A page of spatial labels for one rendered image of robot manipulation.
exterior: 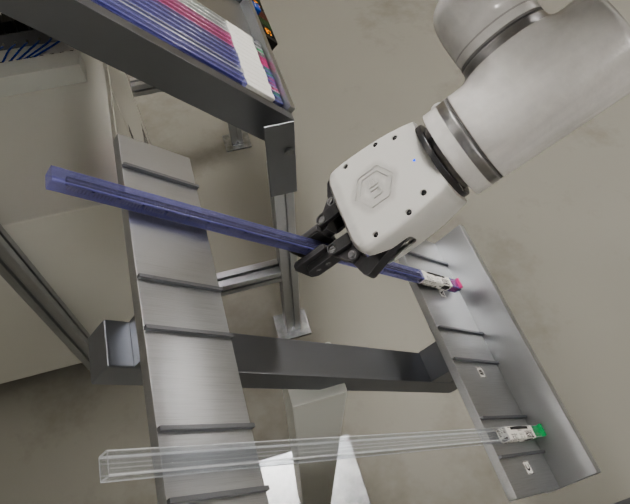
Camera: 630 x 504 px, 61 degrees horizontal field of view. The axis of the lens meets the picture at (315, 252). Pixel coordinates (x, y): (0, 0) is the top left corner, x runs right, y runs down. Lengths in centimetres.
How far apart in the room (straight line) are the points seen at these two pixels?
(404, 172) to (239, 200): 132
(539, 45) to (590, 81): 5
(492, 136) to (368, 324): 111
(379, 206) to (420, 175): 4
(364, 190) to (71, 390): 120
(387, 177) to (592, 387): 120
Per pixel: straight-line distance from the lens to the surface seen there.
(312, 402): 57
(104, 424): 150
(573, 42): 46
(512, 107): 45
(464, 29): 47
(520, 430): 65
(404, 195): 47
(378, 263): 48
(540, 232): 181
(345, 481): 137
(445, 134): 46
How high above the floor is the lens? 135
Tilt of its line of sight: 56 degrees down
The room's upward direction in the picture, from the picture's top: straight up
